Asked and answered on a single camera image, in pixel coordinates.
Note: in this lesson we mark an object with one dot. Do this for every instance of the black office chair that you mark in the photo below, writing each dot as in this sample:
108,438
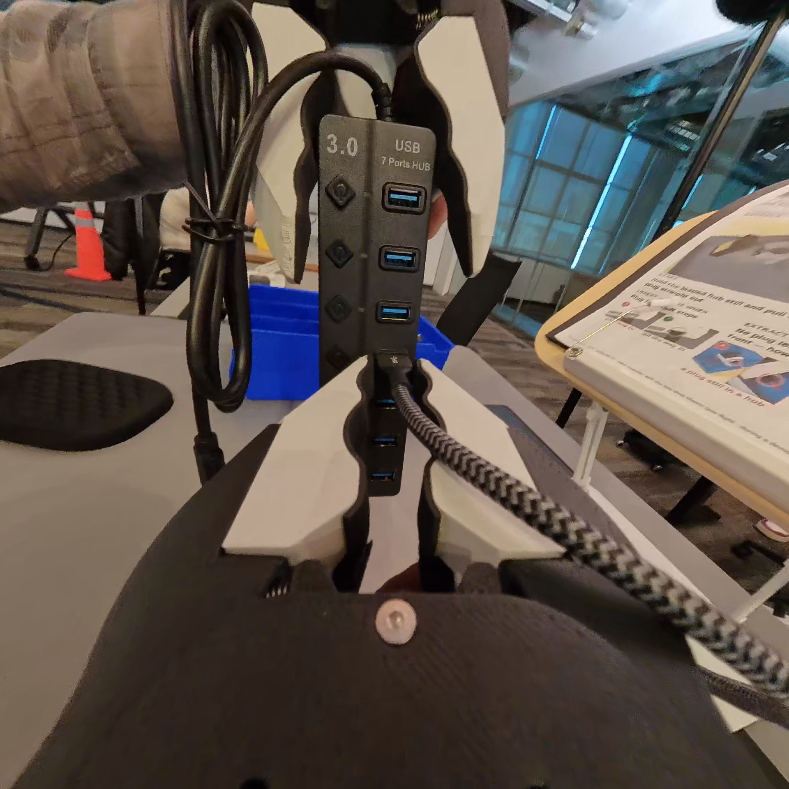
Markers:
481,302

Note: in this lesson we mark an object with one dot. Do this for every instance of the black rounded pad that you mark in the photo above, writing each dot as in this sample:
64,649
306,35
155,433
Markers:
74,407

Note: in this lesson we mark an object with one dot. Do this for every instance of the black multi-port hub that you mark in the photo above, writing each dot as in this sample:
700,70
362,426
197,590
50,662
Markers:
358,296

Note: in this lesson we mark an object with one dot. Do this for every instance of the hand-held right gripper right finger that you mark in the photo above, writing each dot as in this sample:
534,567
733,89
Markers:
475,518

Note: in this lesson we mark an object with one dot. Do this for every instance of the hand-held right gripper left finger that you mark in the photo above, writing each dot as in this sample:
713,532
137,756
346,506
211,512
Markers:
296,493

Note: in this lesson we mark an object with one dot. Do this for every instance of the black pole with round disc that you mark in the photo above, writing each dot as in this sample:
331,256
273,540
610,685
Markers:
740,74

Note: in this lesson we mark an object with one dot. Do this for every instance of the orange traffic cone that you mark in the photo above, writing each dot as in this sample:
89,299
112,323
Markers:
89,253

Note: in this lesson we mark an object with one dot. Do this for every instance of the blue plastic bin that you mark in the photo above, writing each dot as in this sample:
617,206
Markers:
284,345

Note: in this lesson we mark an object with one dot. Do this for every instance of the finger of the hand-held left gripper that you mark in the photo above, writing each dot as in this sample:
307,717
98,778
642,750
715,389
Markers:
475,136
284,185

